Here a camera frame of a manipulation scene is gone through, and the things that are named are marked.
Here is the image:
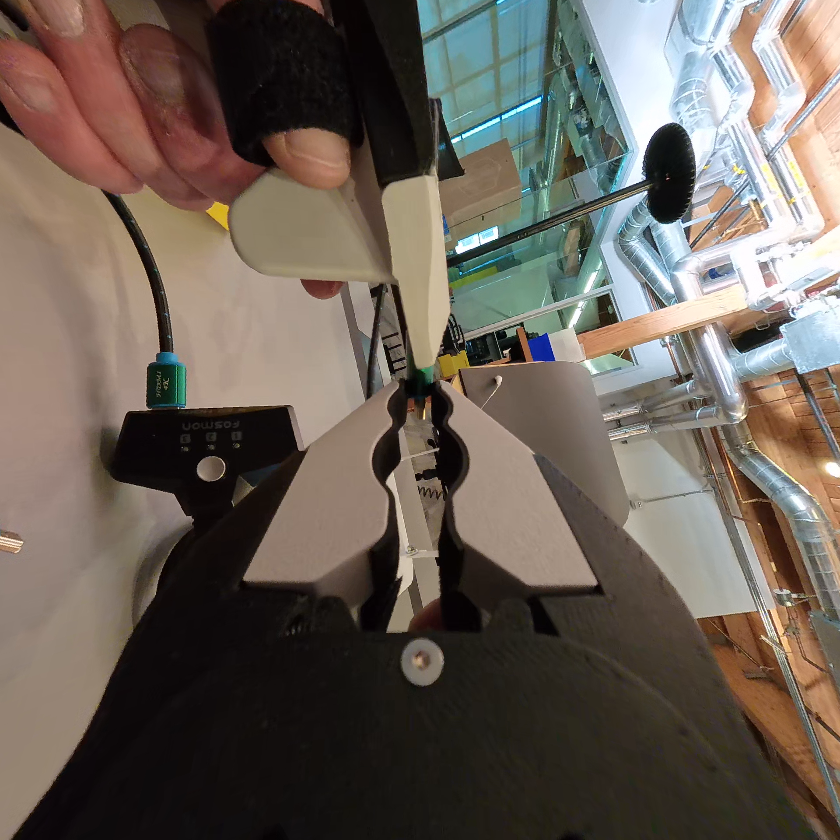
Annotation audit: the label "black hdmi switch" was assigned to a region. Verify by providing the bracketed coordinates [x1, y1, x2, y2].
[109, 405, 307, 527]

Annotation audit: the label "silver ventilation ducts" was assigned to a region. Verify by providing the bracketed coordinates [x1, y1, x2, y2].
[611, 0, 840, 660]

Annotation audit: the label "wooden ceiling beam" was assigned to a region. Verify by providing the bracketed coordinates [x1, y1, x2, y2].
[578, 283, 750, 363]

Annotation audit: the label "person's left hand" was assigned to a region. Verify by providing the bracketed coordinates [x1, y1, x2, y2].
[0, 0, 355, 214]

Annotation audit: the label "black pole with round base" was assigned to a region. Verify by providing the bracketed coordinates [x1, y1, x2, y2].
[447, 122, 698, 271]

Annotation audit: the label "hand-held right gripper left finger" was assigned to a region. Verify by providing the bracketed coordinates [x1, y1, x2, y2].
[243, 385, 403, 599]

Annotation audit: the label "wooden board with black surface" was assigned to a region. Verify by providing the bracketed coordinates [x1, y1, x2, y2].
[453, 361, 619, 527]

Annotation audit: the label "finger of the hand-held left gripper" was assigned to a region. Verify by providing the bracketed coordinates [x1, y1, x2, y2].
[230, 168, 396, 284]
[381, 174, 455, 370]

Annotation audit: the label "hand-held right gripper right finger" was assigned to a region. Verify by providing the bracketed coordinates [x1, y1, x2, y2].
[440, 385, 602, 599]

